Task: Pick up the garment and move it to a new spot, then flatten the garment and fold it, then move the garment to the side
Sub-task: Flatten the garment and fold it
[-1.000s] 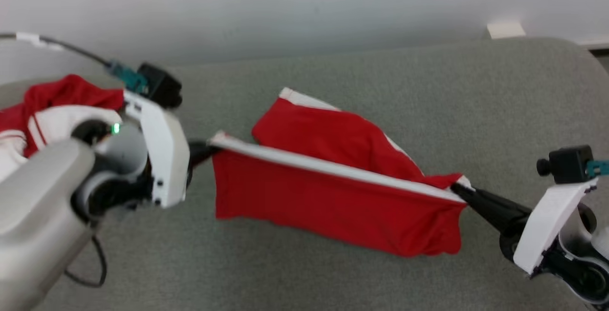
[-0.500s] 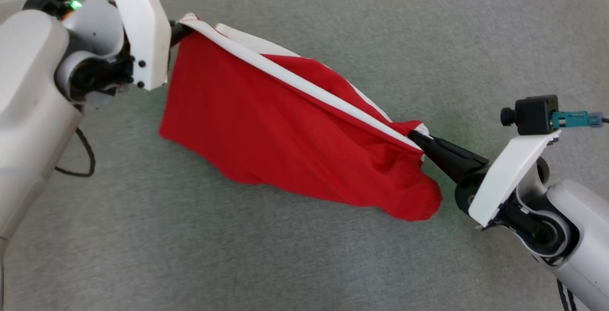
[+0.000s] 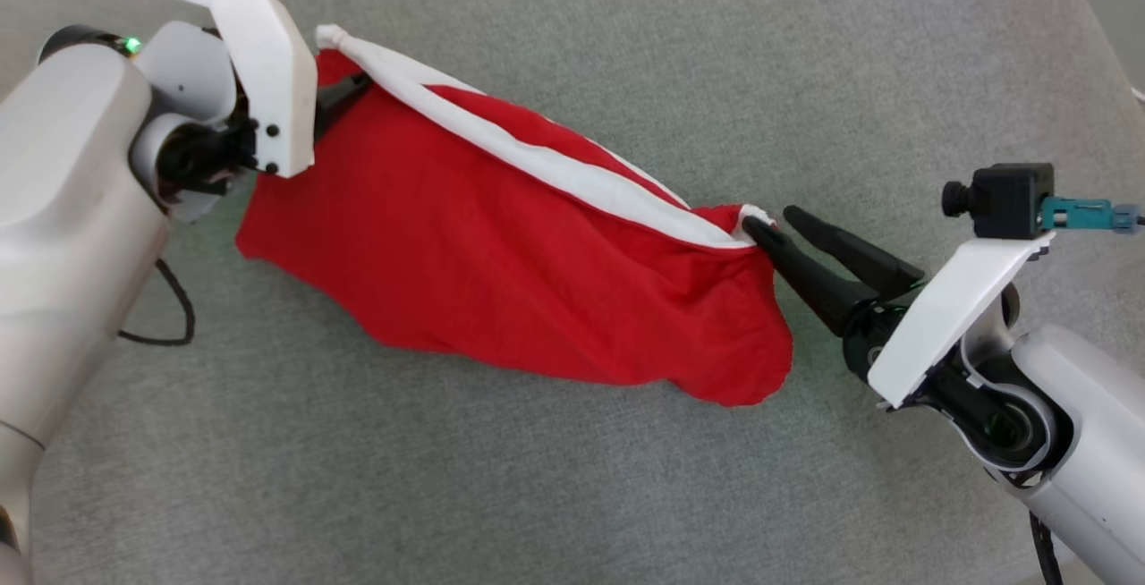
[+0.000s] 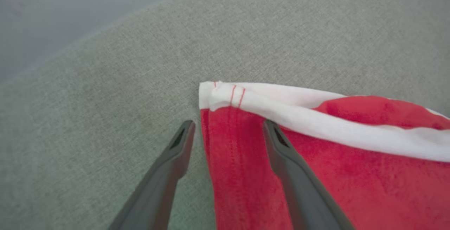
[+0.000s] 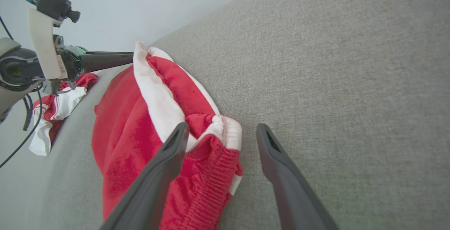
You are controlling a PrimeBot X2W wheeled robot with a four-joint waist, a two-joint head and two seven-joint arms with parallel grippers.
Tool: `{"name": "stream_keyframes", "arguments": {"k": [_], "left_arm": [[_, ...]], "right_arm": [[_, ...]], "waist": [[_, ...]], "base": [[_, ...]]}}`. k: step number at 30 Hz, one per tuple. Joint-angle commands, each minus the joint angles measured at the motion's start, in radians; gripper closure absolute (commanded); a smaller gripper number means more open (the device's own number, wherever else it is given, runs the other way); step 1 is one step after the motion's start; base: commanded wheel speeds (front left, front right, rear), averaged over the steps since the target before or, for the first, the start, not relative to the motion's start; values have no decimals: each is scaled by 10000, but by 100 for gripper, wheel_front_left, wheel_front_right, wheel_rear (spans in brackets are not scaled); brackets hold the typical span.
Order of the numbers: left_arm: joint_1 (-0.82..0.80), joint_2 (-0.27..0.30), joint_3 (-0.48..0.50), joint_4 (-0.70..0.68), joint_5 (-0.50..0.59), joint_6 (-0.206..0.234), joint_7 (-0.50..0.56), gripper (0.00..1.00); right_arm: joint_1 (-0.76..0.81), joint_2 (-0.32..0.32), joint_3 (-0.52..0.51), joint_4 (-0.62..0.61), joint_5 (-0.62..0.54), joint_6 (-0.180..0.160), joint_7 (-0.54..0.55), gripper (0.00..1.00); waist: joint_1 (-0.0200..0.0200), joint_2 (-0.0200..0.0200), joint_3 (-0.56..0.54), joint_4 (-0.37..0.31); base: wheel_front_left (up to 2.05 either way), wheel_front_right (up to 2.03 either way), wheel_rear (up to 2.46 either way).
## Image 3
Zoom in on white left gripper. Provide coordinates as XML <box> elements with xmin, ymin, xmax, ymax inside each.
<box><xmin>161</xmin><ymin>0</ymin><xmax>375</xmax><ymax>180</ymax></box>

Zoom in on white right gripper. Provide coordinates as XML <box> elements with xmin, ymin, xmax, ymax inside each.
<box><xmin>742</xmin><ymin>205</ymin><xmax>1056</xmax><ymax>410</ymax></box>

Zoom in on red shorts with white band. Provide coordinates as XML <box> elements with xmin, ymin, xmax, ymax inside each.
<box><xmin>235</xmin><ymin>23</ymin><xmax>794</xmax><ymax>409</ymax></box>

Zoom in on grey fabric sofa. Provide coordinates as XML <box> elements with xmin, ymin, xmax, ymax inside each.
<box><xmin>0</xmin><ymin>0</ymin><xmax>1145</xmax><ymax>585</ymax></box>

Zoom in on right camera cable teal plug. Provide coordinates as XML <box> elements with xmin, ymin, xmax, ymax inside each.
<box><xmin>1029</xmin><ymin>196</ymin><xmax>1145</xmax><ymax>585</ymax></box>

